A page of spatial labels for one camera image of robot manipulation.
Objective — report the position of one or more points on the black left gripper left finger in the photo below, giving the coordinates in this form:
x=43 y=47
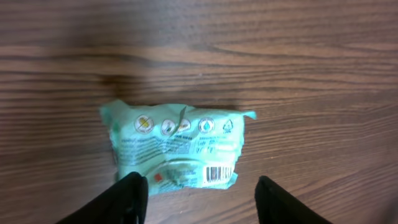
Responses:
x=125 y=202

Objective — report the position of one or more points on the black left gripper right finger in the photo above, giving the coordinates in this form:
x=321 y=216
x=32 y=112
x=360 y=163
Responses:
x=276 y=206

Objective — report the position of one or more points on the teal snack packet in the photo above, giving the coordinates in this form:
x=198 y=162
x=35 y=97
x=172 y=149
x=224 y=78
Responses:
x=176 y=146

